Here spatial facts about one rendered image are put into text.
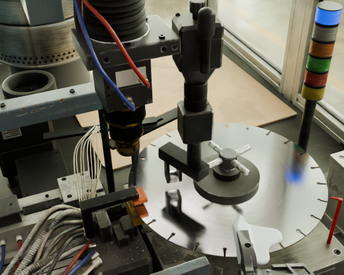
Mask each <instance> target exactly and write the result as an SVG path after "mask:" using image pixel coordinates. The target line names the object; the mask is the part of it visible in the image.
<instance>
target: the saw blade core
mask: <svg viewBox="0 0 344 275"><path fill-rule="evenodd" d="M226 126H227V123H226V122H214V123H213V139H212V140H211V141H213V142H214V143H215V144H217V145H218V146H219V147H220V148H221V149H224V148H231V149H233V150H237V149H240V148H242V147H244V146H246V145H251V150H249V151H247V152H245V153H243V154H241V155H239V156H242V157H244V158H246V159H248V160H250V161H251V162H252V163H253V164H254V165H255V166H256V167H257V168H258V170H259V173H260V182H259V186H258V189H257V190H256V191H255V192H254V193H253V194H252V195H251V196H249V197H247V198H245V199H242V200H238V201H221V200H216V199H213V198H210V197H208V196H206V195H204V194H203V193H202V192H200V191H199V190H198V188H197V187H196V186H195V184H194V180H193V179H192V178H190V177H188V176H187V175H185V174H184V173H182V182H179V179H178V182H175V183H168V184H167V182H166V179H165V175H164V161H163V160H161V159H159V157H158V149H159V148H160V147H161V146H163V145H165V144H166V143H167V142H172V143H173V144H175V145H177V146H179V147H180V148H182V149H183V150H185V151H187V144H183V142H182V140H181V137H180V135H179V132H178V130H177V129H175V130H173V131H170V132H168V133H166V135H165V134H164V135H162V136H160V137H158V138H157V139H155V140H154V141H152V142H151V143H150V144H148V145H147V146H146V147H145V148H144V149H143V150H142V151H141V152H140V153H139V160H138V171H137V172H138V174H137V185H136V186H135V187H136V188H139V187H142V188H143V190H144V192H145V194H146V196H147V198H148V202H146V203H143V204H139V205H136V206H133V207H134V209H135V211H136V213H137V214H138V216H139V217H140V218H141V220H142V221H143V222H144V223H145V224H146V225H148V224H149V223H150V224H149V225H148V227H149V228H150V229H151V230H153V231H154V232H155V233H156V234H158V235H160V236H161V237H162V238H164V239H166V240H168V239H169V238H170V237H171V234H175V235H174V236H172V237H171V238H170V240H169V242H171V243H173V244H175V245H177V246H179V247H182V248H184V249H187V250H190V251H194V249H195V247H196V245H195V244H197V243H198V244H199V245H198V246H197V248H196V251H195V252H196V253H200V254H205V255H211V256H218V257H224V250H223V249H224V248H225V249H227V250H226V258H237V253H236V245H235V241H234V234H233V229H232V224H233V222H234V220H235V218H236V216H240V215H242V216H243V217H244V219H245V222H247V223H248V224H249V225H255V226H262V227H266V228H272V229H276V230H278V231H279V232H280V233H281V234H282V241H281V242H280V245H281V246H282V247H283V248H284V249H285V248H288V247H290V246H292V245H294V244H296V243H297V242H299V241H301V240H302V239H303V238H305V236H307V235H308V234H309V233H311V232H312V231H313V230H314V228H315V227H316V226H317V225H318V223H319V222H320V220H321V219H322V217H323V215H324V212H325V209H326V207H327V202H328V187H327V183H326V180H325V177H324V175H323V173H322V171H321V169H320V168H318V167H319V166H318V164H317V163H316V162H315V161H314V159H313V158H312V157H311V156H310V155H309V154H308V153H306V151H304V150H303V149H302V148H301V147H300V146H298V145H297V144H295V143H294V142H292V141H289V140H288V139H287V138H285V137H283V136H281V135H279V134H276V133H274V132H272V131H271V132H270V131H269V130H266V129H263V128H259V127H255V126H252V125H250V127H249V129H248V130H247V128H248V125H246V124H240V123H229V122H228V127H226ZM269 132H270V133H269ZM268 133H269V135H267V134H268ZM168 136H169V137H168ZM288 141H289V142H288ZM208 142H209V141H205V142H202V159H203V158H205V157H207V156H210V155H213V154H218V153H217V152H216V151H215V150H213V149H212V148H211V147H210V146H208ZM286 142H287V144H284V143H286ZM154 146H155V147H154ZM300 154H303V155H300ZM142 158H145V159H142ZM311 168H313V169H311ZM130 172H131V173H129V176H128V188H130V187H134V185H133V180H134V175H133V165H132V167H131V169H130ZM317 183H319V184H320V185H318V184H317ZM317 200H320V201H317ZM140 205H143V206H140ZM310 216H313V217H314V218H312V217H310ZM153 220H155V222H153V223H152V221H153ZM297 230H299V231H300V232H301V233H299V232H297ZM302 234H303V235H302ZM304 235H305V236H304ZM209 246H213V249H212V254H208V253H207V251H208V248H209Z"/></svg>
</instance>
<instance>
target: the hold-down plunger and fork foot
mask: <svg viewBox="0 0 344 275"><path fill-rule="evenodd" d="M158 157H159V159H161V160H163V161H164V175H165V179H166V182H167V184H168V183H170V165H171V166H172V167H174V168H176V171H177V175H178V179H179V182H182V173H184V174H185V175H187V176H188V177H190V178H192V179H194V180H195V181H197V182H199V181H201V180H202V179H203V178H205V177H206V176H207V175H209V171H210V165H209V164H208V163H206V162H204V161H203V160H202V143H200V144H187V151H185V150H183V149H182V148H180V147H179V146H177V145H175V144H173V143H172V142H167V143H166V144H165V145H163V146H161V147H160V148H159V149H158Z"/></svg>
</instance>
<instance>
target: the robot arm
mask: <svg viewBox="0 0 344 275"><path fill-rule="evenodd" d="M232 229H233V234H234V241H235V245H236V253H237V259H238V264H239V265H241V269H238V275H315V274H314V273H313V272H312V271H311V270H310V269H309V268H308V267H307V266H306V265H305V264H304V263H300V264H271V270H260V269H259V268H257V266H262V265H265V264H267V263H268V262H269V259H270V256H269V248H270V247H272V246H274V245H276V244H278V243H280V242H281V241H282V234H281V233H280V232H279V231H278V230H276V229H272V228H266V227H262V226H255V225H249V224H248V223H247V222H245V219H244V217H243V216H242V215H240V216H236V218H235V220H234V222H233V224H232ZM293 269H305V271H306V272H307V273H308V274H304V273H303V272H302V271H298V272H294V270H293Z"/></svg>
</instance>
